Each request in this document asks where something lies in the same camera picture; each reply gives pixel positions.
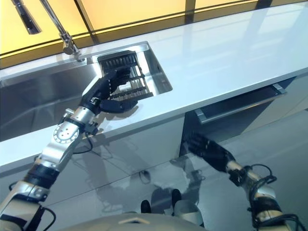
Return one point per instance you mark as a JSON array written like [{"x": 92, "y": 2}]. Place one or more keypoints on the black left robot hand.
[{"x": 103, "y": 90}]

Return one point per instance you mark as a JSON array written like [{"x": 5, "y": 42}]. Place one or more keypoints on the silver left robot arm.
[{"x": 57, "y": 144}]

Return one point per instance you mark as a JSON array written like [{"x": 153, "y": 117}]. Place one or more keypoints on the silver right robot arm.
[{"x": 262, "y": 195}]

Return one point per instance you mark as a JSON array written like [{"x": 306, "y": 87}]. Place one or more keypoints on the grey robot torso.
[{"x": 144, "y": 222}]

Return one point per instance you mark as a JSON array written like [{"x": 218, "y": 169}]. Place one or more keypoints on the dark robot foot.
[
  {"x": 145, "y": 206},
  {"x": 176, "y": 196}
]

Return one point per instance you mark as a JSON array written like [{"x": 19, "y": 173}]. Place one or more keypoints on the chrome kitchen faucet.
[{"x": 63, "y": 32}]

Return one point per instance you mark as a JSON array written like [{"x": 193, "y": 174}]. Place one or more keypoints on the dark left robot foot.
[{"x": 145, "y": 206}]

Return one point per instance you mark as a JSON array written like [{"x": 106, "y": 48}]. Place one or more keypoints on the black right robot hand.
[{"x": 211, "y": 151}]

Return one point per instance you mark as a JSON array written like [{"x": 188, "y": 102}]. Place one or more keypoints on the stainless steel sink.
[{"x": 48, "y": 96}]

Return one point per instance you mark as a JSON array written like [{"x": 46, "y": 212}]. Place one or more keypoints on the silver right robot leg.
[{"x": 188, "y": 211}]

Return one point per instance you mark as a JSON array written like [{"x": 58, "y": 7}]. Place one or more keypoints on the dark right robot foot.
[{"x": 176, "y": 196}]

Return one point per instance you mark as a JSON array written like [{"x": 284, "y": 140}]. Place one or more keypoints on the chrome hanging spray head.
[{"x": 29, "y": 20}]

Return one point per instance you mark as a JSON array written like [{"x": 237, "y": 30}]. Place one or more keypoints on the black dish rack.
[{"x": 120, "y": 60}]

